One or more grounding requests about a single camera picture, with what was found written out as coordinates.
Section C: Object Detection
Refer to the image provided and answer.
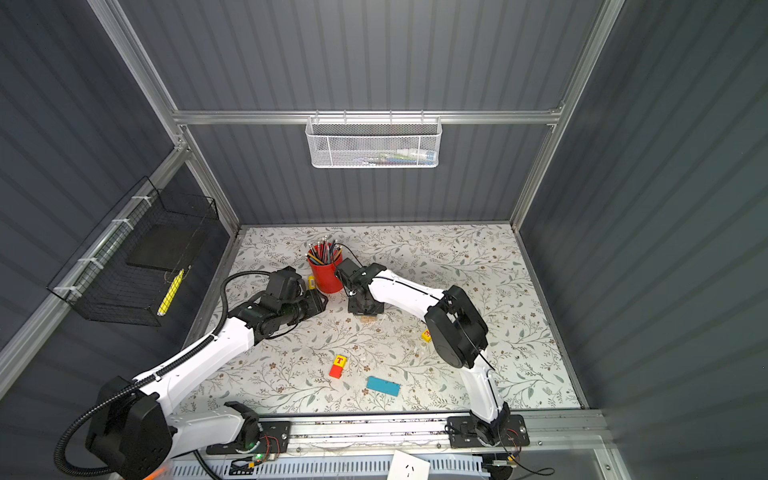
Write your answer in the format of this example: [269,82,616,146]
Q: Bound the white wire mesh basket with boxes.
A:
[305,118,443,169]

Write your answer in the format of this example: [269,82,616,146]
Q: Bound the teal block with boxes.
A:
[366,376,401,397]

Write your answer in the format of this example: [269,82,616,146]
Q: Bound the red pencil cup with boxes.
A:
[307,250,343,294]

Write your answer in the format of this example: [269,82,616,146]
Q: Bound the black wire wall basket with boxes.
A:
[47,181,219,327]

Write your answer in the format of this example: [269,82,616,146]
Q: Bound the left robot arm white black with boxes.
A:
[53,267,328,479]

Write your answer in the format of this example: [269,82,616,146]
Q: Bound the markers in white basket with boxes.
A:
[357,148,438,167]

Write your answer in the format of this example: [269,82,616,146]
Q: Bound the red yellow T block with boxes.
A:
[329,355,348,379]

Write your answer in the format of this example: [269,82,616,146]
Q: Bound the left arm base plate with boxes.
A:
[206,421,291,455]

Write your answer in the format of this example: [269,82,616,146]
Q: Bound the white power socket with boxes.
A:
[387,451,431,480]

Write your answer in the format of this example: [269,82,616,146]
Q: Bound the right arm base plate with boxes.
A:
[444,415,530,449]

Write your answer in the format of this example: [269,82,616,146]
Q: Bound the coloured pencils bunch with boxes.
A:
[306,238,342,266]

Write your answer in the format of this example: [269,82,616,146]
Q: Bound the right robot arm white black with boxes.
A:
[336,259,510,446]

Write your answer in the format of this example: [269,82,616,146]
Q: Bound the yellow marker in black basket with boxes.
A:
[156,269,185,317]

